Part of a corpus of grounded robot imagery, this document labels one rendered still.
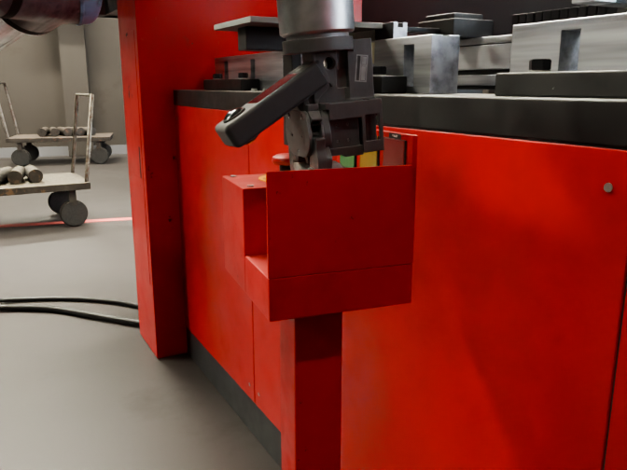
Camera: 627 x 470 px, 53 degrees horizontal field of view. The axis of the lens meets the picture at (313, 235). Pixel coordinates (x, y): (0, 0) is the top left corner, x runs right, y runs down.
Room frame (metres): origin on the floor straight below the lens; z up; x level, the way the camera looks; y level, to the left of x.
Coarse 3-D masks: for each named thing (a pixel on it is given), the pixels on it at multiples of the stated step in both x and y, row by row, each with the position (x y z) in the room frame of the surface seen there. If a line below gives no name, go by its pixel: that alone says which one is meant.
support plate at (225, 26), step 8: (256, 16) 1.09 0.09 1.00; (216, 24) 1.23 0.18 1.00; (224, 24) 1.19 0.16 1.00; (232, 24) 1.15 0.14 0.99; (240, 24) 1.13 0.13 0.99; (248, 24) 1.13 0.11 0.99; (256, 24) 1.13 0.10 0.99; (264, 24) 1.13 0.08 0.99; (272, 24) 1.13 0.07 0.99; (360, 24) 1.18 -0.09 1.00; (368, 24) 1.19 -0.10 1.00; (376, 24) 1.20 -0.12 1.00; (352, 32) 1.28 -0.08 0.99
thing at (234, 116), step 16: (288, 80) 0.62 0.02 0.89; (304, 80) 0.62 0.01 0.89; (320, 80) 0.63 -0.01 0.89; (272, 96) 0.61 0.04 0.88; (288, 96) 0.62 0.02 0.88; (304, 96) 0.62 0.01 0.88; (240, 112) 0.61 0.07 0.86; (256, 112) 0.60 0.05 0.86; (272, 112) 0.61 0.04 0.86; (224, 128) 0.60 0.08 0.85; (240, 128) 0.60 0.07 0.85; (256, 128) 0.60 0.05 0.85; (240, 144) 0.59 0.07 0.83
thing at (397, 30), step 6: (384, 24) 1.20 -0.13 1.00; (390, 24) 1.19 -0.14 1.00; (396, 24) 1.18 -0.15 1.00; (402, 24) 1.19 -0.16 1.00; (378, 30) 1.22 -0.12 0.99; (384, 30) 1.20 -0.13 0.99; (390, 30) 1.19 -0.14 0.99; (396, 30) 1.18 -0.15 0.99; (402, 30) 1.19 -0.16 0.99; (378, 36) 1.22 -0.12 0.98; (384, 36) 1.20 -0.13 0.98; (390, 36) 1.19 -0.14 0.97; (396, 36) 1.18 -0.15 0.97; (402, 36) 1.19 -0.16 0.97
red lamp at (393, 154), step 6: (384, 138) 0.69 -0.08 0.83; (384, 144) 0.69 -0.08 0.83; (390, 144) 0.68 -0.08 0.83; (396, 144) 0.66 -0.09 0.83; (402, 144) 0.65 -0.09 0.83; (384, 150) 0.69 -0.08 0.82; (390, 150) 0.68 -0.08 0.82; (396, 150) 0.66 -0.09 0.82; (402, 150) 0.65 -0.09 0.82; (384, 156) 0.69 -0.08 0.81; (390, 156) 0.67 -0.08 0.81; (396, 156) 0.66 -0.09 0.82; (402, 156) 0.65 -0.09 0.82; (384, 162) 0.69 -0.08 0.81; (390, 162) 0.67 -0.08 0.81; (396, 162) 0.66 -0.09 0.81; (402, 162) 0.65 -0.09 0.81
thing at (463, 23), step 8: (432, 16) 1.42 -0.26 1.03; (440, 16) 1.39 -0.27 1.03; (448, 16) 1.37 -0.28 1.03; (456, 16) 1.36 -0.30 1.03; (464, 16) 1.37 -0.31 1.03; (472, 16) 1.38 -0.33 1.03; (480, 16) 1.39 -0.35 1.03; (424, 24) 1.42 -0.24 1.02; (432, 24) 1.40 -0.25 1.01; (440, 24) 1.37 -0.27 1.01; (448, 24) 1.35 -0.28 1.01; (456, 24) 1.34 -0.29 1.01; (464, 24) 1.35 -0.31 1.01; (472, 24) 1.36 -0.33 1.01; (480, 24) 1.37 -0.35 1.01; (488, 24) 1.38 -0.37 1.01; (408, 32) 1.37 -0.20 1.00; (416, 32) 1.37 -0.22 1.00; (424, 32) 1.37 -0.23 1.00; (432, 32) 1.37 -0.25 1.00; (440, 32) 1.37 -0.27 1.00; (448, 32) 1.35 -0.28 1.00; (456, 32) 1.34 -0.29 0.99; (464, 32) 1.35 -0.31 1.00; (472, 32) 1.36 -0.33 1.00; (480, 32) 1.37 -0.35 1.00; (488, 32) 1.38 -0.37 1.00
